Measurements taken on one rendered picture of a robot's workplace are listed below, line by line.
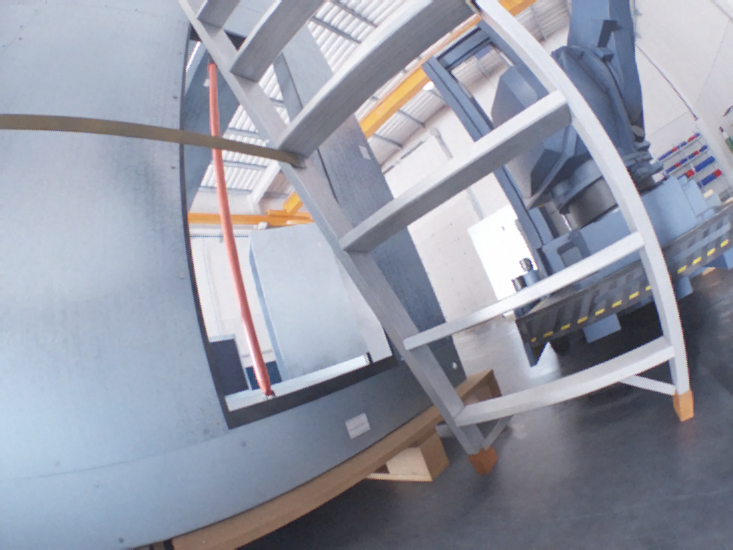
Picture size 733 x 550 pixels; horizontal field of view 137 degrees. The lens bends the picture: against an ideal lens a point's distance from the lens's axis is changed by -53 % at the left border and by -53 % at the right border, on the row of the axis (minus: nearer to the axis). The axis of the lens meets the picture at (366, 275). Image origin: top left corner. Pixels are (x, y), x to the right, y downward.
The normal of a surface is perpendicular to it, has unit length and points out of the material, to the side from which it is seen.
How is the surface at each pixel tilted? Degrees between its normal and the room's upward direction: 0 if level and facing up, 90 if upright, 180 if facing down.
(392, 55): 180
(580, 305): 90
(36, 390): 90
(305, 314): 90
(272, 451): 90
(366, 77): 180
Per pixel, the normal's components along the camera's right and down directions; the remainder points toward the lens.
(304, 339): 0.37, -0.37
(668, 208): -0.64, 0.04
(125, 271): 0.65, -0.41
